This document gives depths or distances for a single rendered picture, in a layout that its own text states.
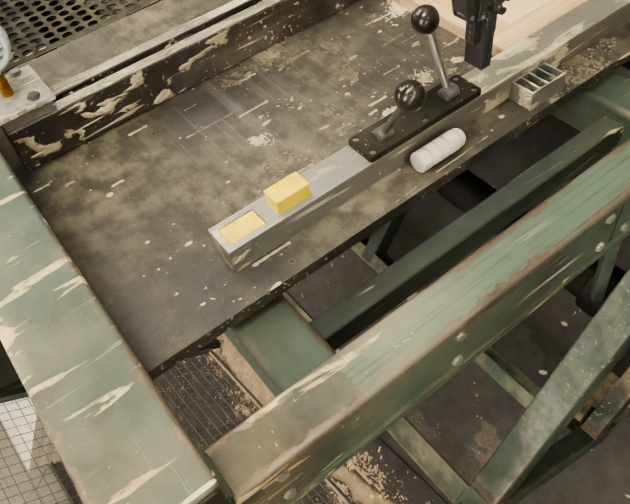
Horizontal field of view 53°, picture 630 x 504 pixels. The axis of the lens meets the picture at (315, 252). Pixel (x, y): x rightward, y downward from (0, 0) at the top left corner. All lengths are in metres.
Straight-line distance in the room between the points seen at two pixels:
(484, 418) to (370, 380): 2.04
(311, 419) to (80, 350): 0.23
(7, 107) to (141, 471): 0.57
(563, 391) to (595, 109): 0.70
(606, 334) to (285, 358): 0.88
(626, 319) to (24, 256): 1.14
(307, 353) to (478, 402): 1.94
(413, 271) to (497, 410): 1.82
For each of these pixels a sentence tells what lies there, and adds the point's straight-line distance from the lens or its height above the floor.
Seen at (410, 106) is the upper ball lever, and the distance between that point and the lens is 0.76.
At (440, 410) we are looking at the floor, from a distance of 2.77.
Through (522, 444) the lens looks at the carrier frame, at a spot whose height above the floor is 0.79.
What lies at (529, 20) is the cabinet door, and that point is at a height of 1.16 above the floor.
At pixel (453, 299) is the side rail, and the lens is 0.68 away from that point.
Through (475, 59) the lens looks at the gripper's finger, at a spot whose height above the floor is 1.44.
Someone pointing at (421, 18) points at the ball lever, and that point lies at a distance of 0.88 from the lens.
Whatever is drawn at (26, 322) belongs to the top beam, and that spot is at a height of 1.91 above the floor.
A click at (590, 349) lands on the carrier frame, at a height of 0.79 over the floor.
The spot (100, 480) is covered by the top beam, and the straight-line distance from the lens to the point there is 0.59.
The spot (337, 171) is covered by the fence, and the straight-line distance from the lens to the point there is 0.82.
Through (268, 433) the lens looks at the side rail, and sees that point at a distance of 0.62.
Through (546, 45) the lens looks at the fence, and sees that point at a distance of 1.04.
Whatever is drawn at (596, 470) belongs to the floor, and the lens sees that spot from 2.51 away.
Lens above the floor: 2.14
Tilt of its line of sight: 44 degrees down
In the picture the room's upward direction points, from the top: 97 degrees counter-clockwise
